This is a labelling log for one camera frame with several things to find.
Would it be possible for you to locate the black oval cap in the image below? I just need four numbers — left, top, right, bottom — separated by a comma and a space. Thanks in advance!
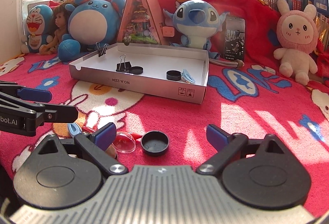
128, 66, 144, 75

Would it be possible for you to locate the light blue plastic clip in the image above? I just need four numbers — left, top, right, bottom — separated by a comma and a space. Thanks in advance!
181, 69, 195, 84
67, 122, 82, 138

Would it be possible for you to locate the white cardboard box tray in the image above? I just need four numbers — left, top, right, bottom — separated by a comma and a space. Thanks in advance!
69, 43, 209, 104

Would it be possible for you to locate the Stitch plush toy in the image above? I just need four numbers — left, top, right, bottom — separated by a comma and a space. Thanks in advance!
163, 0, 228, 60

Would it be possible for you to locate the pink triangular toy house box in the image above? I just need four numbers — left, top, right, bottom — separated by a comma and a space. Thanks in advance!
117, 0, 175, 45

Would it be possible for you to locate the Doraemon plush toy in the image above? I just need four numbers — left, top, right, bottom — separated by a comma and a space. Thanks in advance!
21, 4, 53, 54

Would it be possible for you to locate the pink bunny plush toy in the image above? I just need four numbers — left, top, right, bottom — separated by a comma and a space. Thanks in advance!
273, 0, 319, 86

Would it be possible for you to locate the brown walnut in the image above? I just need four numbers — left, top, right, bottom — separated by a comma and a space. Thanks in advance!
105, 144, 118, 159

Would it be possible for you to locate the black round cap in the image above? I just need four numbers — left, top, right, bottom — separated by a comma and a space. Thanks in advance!
166, 70, 182, 81
140, 130, 169, 156

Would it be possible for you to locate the brown haired doll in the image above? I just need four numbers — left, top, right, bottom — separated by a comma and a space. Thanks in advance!
40, 2, 71, 55

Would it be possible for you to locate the red cartoon blanket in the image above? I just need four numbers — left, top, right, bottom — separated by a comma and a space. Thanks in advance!
1, 0, 328, 216

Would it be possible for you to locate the large black binder clip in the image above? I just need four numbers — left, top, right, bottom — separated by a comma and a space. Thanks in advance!
116, 55, 132, 72

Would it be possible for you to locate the black binder clip on box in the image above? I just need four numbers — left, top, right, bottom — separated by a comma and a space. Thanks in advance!
95, 42, 108, 57

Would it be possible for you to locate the red plastic piece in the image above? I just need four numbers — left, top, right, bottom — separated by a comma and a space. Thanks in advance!
82, 126, 96, 134
116, 131, 143, 141

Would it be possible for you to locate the smartphone with screen on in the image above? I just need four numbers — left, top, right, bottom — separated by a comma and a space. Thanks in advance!
223, 16, 245, 61

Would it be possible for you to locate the round blue plush toy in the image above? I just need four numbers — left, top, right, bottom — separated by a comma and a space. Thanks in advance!
57, 0, 126, 62

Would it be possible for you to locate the phone wrist strap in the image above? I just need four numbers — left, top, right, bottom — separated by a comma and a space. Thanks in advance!
209, 57, 245, 69

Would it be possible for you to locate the clear plastic dome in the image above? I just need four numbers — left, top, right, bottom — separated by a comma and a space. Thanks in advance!
112, 132, 136, 154

